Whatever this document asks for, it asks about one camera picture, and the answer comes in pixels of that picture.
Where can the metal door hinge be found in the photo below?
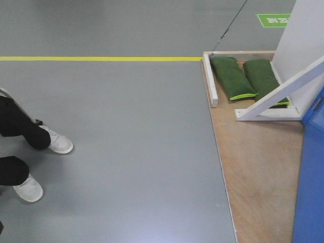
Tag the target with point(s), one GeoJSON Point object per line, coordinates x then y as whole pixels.
{"type": "Point", "coordinates": [317, 104]}

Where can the blue door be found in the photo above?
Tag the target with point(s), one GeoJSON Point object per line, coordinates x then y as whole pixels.
{"type": "Point", "coordinates": [308, 222]}

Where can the left green sandbag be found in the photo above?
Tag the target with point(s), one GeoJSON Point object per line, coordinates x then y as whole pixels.
{"type": "Point", "coordinates": [232, 78]}

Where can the green sandbag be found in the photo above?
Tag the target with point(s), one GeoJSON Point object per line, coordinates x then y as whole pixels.
{"type": "Point", "coordinates": [261, 77]}
{"type": "Point", "coordinates": [232, 78]}

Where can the white shoe on right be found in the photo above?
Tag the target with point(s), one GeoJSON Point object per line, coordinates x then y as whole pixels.
{"type": "Point", "coordinates": [58, 143]}

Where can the white shoe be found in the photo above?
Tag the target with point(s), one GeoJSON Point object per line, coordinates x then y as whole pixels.
{"type": "Point", "coordinates": [30, 190]}
{"type": "Point", "coordinates": [58, 143]}

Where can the plywood base platform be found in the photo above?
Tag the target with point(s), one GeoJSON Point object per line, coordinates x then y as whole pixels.
{"type": "Point", "coordinates": [260, 161]}

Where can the middle green sandbag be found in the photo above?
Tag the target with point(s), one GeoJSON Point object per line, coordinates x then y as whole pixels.
{"type": "Point", "coordinates": [261, 77]}

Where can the white triangular wooden brace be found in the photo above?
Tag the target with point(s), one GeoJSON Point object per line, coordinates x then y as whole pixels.
{"type": "Point", "coordinates": [262, 110]}

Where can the green floor sign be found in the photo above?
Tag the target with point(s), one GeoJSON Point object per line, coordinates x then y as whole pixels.
{"type": "Point", "coordinates": [274, 20]}

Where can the seated person in black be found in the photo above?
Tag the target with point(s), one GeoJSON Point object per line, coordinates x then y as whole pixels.
{"type": "Point", "coordinates": [16, 129]}

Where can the white shoe on left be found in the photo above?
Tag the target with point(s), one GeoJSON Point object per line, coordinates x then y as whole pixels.
{"type": "Point", "coordinates": [30, 190]}

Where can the black object at edge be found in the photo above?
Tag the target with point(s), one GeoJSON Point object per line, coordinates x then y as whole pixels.
{"type": "Point", "coordinates": [1, 227]}

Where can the white wooden edge rail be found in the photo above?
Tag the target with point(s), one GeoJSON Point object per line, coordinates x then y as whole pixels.
{"type": "Point", "coordinates": [209, 77]}

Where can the far white wooden rail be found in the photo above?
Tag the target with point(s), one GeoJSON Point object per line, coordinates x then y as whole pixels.
{"type": "Point", "coordinates": [239, 52]}

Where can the white wall panel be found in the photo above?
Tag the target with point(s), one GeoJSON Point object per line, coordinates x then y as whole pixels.
{"type": "Point", "coordinates": [302, 40]}

